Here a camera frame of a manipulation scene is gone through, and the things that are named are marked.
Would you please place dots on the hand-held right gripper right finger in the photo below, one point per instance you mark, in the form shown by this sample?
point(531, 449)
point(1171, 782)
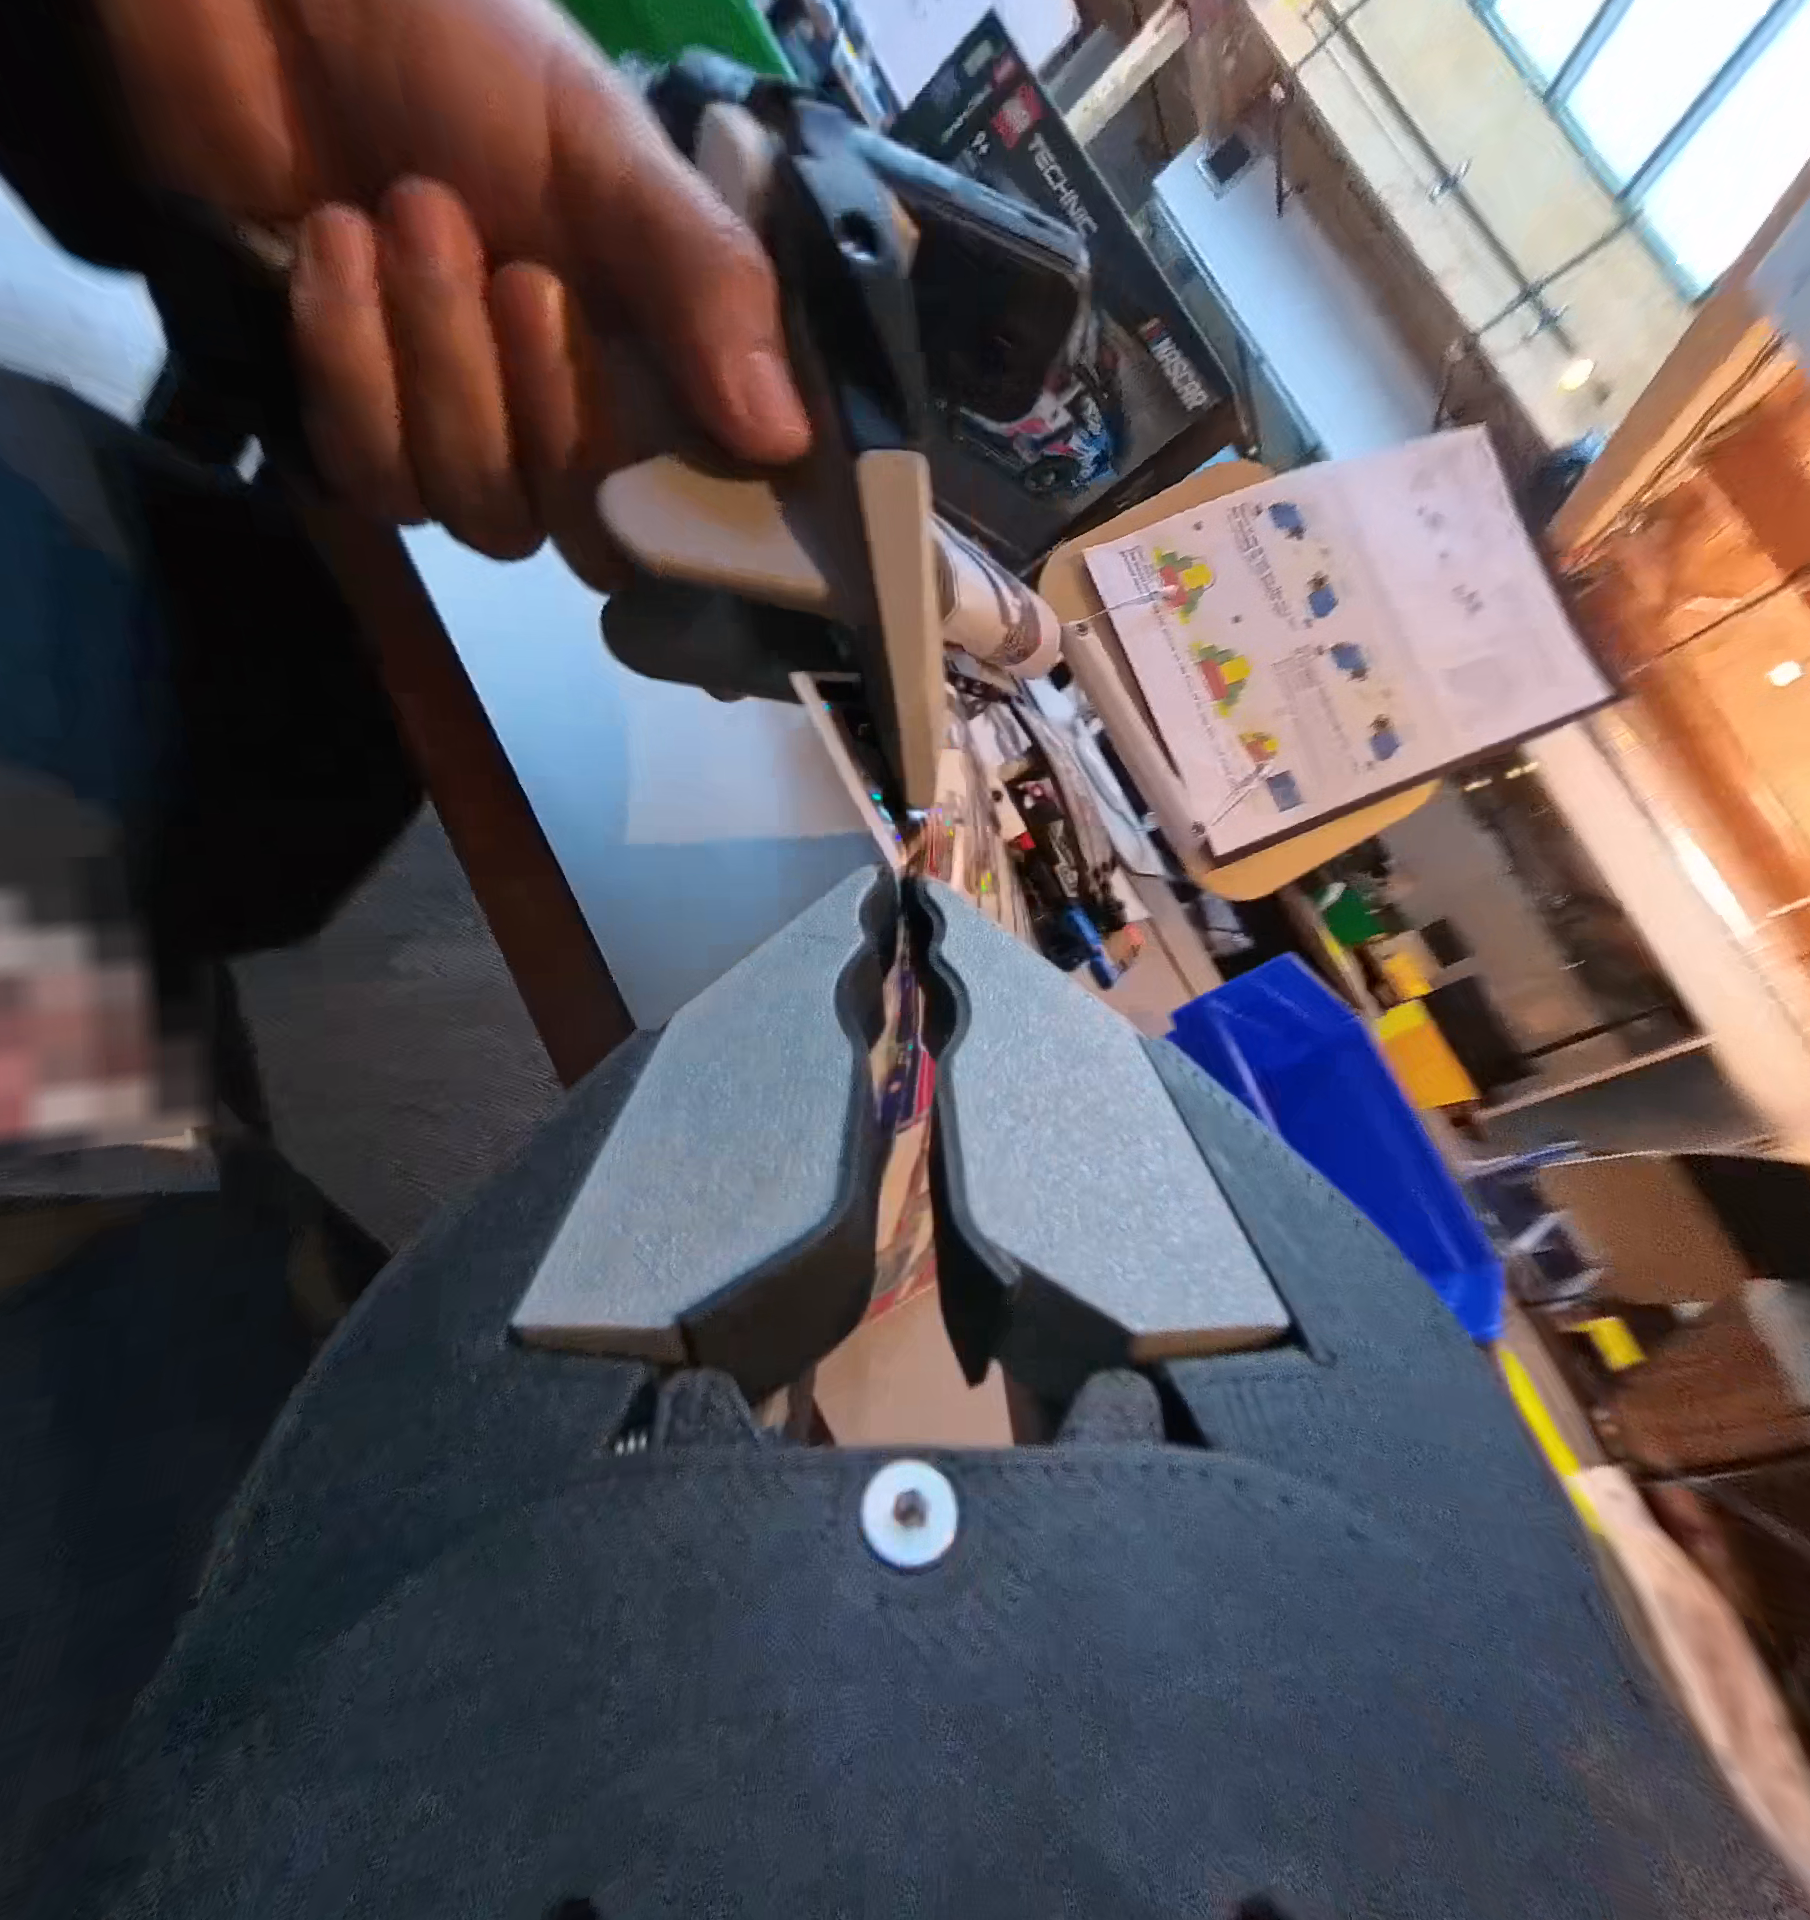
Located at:
point(1099, 1186)

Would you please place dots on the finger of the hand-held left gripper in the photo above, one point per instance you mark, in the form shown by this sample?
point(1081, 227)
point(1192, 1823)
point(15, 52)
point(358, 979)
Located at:
point(906, 602)

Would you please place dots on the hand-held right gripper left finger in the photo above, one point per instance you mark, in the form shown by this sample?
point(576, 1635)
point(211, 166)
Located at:
point(710, 1171)

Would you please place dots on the holographic sticker sheet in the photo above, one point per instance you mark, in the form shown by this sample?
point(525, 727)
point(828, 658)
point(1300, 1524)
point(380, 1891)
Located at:
point(907, 1155)

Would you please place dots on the toy brick race car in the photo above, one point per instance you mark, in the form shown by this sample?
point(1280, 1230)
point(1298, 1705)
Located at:
point(1062, 856)

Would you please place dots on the person's left forearm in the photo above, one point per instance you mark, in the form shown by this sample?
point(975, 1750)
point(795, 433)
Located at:
point(36, 61)

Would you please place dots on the person's left hand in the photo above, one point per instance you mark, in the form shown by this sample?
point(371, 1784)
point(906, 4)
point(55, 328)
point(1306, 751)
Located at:
point(470, 181)

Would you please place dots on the open instruction booklet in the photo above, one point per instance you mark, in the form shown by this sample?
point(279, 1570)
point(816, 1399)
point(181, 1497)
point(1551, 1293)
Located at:
point(996, 608)

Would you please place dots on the blue plastic bin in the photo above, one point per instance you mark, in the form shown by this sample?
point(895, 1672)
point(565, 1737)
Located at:
point(1324, 1096)

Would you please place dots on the black toy set box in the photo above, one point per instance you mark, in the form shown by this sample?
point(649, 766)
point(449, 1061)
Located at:
point(1131, 345)

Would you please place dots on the yellow storage bin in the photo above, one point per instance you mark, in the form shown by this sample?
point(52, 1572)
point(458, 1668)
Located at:
point(1423, 1052)

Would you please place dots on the printed instruction sheet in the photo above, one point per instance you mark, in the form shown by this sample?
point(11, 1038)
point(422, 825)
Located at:
point(1370, 631)

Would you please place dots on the person's dark clothing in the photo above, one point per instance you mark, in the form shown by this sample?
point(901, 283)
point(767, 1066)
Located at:
point(169, 677)

